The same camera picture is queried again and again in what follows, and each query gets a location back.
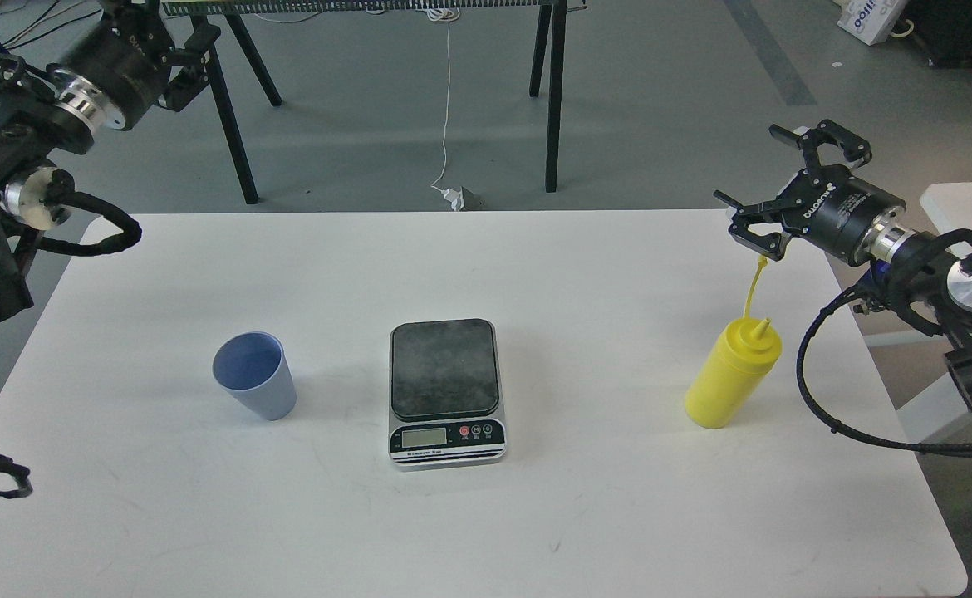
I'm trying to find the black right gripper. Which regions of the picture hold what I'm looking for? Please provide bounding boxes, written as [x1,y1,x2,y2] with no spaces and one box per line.
[713,120,907,267]

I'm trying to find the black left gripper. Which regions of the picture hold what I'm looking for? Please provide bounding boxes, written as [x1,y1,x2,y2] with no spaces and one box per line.
[52,1,221,132]

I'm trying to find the yellow squeeze bottle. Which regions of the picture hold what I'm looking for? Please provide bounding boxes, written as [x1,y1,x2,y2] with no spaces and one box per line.
[684,257,783,430]

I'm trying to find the blue ribbed plastic cup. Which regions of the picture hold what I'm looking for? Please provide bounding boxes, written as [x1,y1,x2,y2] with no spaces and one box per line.
[210,331,297,421]

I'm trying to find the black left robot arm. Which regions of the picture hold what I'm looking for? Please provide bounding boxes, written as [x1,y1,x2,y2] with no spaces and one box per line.
[0,1,220,322]

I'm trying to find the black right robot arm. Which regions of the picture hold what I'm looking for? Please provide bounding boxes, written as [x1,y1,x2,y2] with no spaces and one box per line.
[714,119,972,458]

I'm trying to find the digital kitchen scale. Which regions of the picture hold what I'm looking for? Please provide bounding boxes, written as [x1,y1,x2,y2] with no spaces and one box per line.
[387,318,508,470]

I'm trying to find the white cardboard box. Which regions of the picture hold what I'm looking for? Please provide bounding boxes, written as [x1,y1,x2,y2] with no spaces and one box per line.
[837,0,909,46]

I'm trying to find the white power adapter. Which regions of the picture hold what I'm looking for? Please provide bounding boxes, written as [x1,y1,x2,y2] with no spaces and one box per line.
[441,187,486,212]

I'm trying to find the black trestle table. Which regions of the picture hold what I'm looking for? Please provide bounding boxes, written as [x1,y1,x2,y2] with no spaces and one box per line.
[160,0,588,206]

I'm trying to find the black cables on floor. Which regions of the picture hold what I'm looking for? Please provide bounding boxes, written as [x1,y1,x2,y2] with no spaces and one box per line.
[0,0,105,51]

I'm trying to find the white hanging cable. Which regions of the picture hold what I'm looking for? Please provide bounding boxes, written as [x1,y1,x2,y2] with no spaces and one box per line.
[430,8,464,196]

